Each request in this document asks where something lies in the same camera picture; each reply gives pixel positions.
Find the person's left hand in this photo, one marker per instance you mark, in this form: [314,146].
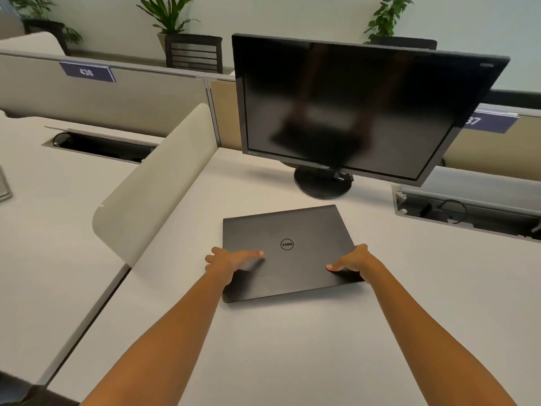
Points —
[226,262]

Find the person's right hand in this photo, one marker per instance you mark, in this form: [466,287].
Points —
[359,262]

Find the person's right thumb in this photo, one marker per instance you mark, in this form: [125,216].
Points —
[338,266]

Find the person's left thumb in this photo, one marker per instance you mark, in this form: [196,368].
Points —
[250,255]

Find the black laptop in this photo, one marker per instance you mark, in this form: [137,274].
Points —
[291,232]

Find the person's right forearm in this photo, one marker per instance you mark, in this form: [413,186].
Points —
[427,334]

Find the person's left forearm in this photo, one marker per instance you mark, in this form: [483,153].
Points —
[169,342]

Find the beige curved desk divider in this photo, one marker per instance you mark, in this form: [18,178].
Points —
[160,181]
[29,43]

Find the wood-coloured partition panel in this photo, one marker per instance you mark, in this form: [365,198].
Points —
[226,118]

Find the black computer monitor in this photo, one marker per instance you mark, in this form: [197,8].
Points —
[346,101]

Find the long beige partition panel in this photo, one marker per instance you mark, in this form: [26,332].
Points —
[126,101]

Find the blue number label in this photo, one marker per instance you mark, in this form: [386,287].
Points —
[492,121]
[86,72]

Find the green small-leaf potted plant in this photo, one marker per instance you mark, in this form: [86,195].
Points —
[389,16]

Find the green broad-leaf potted plant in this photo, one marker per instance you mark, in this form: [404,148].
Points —
[167,12]

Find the black partition top rail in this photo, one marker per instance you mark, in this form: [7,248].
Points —
[515,99]

